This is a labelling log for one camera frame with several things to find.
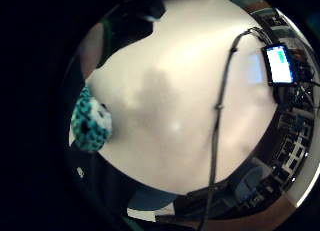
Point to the teal spotted soft toy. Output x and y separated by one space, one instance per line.
89 122

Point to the black phone with lit screen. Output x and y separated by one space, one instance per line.
279 64

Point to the blue office chair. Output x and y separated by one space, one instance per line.
248 184
151 199

